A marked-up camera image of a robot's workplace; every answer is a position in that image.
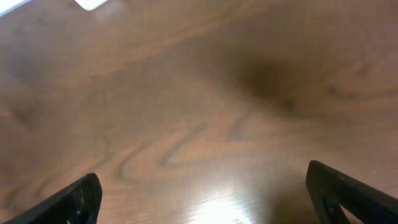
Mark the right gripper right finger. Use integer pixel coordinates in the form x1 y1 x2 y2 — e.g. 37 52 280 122
306 161 397 223

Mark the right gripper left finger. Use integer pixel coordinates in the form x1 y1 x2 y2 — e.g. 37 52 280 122
5 173 103 224

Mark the white barcode scanner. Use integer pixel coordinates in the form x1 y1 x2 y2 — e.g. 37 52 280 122
75 0 108 11

